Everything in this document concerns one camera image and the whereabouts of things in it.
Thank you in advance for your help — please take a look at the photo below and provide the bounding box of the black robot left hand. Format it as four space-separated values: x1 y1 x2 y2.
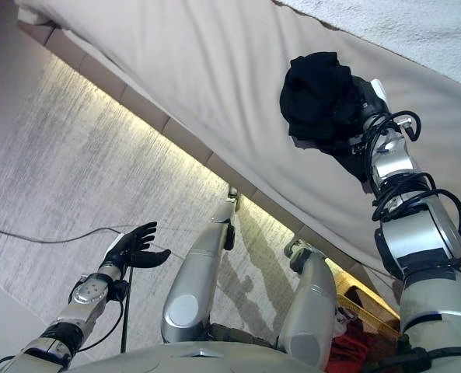
103 221 173 272

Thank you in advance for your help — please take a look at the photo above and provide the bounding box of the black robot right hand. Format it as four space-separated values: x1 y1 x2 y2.
349 75 393 127

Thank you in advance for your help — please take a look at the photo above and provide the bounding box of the bed with white bedding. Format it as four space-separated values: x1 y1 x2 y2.
14 0 461 287

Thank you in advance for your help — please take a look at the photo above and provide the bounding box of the silver robot left leg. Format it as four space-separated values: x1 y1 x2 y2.
160 186 239 346

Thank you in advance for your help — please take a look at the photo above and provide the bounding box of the grey robot torso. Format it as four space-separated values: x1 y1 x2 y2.
64 340 327 373

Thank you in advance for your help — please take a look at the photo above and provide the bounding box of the black garment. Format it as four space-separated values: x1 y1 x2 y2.
279 51 373 184

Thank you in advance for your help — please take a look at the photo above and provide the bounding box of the white textured bedspread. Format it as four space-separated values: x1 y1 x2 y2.
279 0 461 93

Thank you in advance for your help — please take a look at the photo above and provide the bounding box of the woven wicker basket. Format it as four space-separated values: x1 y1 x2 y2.
332 270 403 343

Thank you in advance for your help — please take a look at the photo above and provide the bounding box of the thin grey floor cable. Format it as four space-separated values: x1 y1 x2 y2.
0 225 123 245

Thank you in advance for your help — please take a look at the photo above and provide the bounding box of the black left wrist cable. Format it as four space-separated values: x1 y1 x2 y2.
118 263 137 354

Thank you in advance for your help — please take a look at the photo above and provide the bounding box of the grey streaked rug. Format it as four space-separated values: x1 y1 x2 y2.
0 49 307 353

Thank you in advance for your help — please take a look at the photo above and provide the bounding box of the white garment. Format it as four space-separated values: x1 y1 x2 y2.
332 305 348 336

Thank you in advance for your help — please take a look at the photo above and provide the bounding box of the red garment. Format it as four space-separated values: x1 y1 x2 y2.
326 325 375 373

